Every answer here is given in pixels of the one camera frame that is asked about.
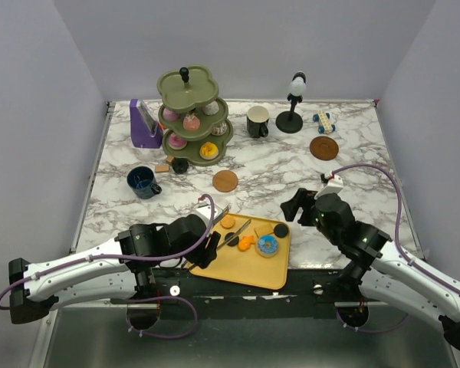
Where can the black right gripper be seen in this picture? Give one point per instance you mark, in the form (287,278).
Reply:
(303,198)

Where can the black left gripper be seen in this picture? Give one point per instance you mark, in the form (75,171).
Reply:
(204,255)

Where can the black patterned sandwich cookie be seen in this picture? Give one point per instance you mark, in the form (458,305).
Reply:
(281,230)

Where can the metal serving tongs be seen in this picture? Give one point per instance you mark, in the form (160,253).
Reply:
(216,242)

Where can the round orange biscuit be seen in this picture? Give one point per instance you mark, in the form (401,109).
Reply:
(228,222)

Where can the yellow serving tray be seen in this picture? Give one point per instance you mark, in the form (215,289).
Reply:
(248,267)

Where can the yellow frosted donut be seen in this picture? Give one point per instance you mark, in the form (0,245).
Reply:
(208,150)

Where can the pink frosted donut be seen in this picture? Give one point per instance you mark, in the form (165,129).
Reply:
(176,142)

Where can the white sprinkled donut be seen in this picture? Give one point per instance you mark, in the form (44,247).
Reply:
(220,129)

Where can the pink snowball cake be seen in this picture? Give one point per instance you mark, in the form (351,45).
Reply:
(191,122)

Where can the purple snowball cake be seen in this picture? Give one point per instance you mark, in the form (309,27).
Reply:
(170,115)

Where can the grey snowball cake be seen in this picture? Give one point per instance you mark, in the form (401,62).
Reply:
(211,108)

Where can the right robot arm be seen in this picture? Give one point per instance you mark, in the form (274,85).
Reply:
(378,268)

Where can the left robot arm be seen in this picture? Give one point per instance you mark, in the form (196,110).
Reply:
(120,268)

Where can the rectangular beige biscuit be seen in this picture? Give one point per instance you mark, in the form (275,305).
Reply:
(263,230)

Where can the blue frosted donut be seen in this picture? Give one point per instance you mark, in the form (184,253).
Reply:
(267,246)

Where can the orange fish cookie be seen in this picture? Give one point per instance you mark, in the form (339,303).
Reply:
(246,243)

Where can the light wooden coaster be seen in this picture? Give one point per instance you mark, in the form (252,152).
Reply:
(225,181)

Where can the dark blue mug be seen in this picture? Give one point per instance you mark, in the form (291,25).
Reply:
(143,183)

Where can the dark wooden coaster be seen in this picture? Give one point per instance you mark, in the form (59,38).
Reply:
(324,148)

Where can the black lamp white bulb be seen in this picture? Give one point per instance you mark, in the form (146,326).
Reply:
(290,121)

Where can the toy car blue wheels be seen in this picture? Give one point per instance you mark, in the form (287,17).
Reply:
(325,126)

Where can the black cream mug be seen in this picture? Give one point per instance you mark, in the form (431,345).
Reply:
(257,122)

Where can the purple box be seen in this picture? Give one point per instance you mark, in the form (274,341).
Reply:
(145,131)

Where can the green tiered cake stand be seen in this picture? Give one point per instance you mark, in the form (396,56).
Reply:
(188,90)

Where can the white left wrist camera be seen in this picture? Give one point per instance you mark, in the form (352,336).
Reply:
(205,209)

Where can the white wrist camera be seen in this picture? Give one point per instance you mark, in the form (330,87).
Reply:
(205,209)
(331,183)

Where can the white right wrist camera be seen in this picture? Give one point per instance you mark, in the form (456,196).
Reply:
(331,183)

